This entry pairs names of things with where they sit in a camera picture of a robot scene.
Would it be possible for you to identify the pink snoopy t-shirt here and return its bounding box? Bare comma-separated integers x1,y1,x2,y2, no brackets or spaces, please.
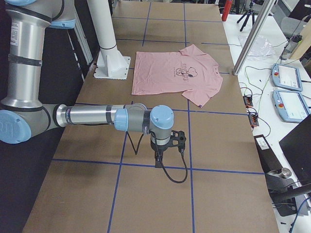
132,44,223,107

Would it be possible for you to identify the black power supply box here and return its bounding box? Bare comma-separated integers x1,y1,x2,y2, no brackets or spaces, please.
254,134,283,174

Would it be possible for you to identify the orange terminal block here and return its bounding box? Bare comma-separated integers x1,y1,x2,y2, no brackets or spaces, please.
243,96,253,108
248,113,259,128

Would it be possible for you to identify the black clamp with metal knob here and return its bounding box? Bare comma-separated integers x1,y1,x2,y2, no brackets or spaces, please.
265,172,311,217

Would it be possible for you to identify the black camera tripod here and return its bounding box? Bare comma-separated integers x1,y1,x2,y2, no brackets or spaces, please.
237,0,255,32

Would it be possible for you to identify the black monitor corner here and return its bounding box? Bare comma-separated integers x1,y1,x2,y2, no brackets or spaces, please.
279,116,311,184

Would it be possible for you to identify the upper blue teach pendant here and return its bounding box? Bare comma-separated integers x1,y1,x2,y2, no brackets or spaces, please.
271,64,303,92

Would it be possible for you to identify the aluminium frame post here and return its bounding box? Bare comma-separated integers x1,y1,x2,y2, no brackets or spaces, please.
232,0,275,76

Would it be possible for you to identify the blue teach pendant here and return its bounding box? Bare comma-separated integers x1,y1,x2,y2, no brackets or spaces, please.
273,90,311,123
271,64,303,92

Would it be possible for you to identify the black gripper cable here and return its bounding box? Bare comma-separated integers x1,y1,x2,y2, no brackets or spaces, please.
126,131,188,183

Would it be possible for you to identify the lower orange terminal block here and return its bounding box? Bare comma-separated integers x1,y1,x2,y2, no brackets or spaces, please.
248,113,259,128

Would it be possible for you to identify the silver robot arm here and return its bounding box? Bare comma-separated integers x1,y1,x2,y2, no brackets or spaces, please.
0,0,176,167

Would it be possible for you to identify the clear water bottle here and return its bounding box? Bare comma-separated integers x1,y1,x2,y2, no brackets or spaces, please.
280,34,303,60

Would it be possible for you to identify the lower blue teach pendant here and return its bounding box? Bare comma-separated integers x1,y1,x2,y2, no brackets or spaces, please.
273,90,311,123

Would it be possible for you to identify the upper orange terminal block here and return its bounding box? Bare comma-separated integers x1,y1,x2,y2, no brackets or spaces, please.
243,96,253,108

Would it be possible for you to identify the clear plastic bag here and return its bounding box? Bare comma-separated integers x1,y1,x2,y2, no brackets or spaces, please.
248,36,275,59

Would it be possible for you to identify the red fire extinguisher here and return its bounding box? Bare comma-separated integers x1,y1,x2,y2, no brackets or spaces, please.
222,0,232,22

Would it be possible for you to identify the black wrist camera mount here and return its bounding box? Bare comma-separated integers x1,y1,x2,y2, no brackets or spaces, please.
167,130,187,155

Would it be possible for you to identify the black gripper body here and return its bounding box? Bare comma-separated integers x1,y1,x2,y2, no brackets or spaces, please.
151,141,170,168

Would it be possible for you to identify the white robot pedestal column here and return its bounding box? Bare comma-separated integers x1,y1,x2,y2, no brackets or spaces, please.
87,0,131,80

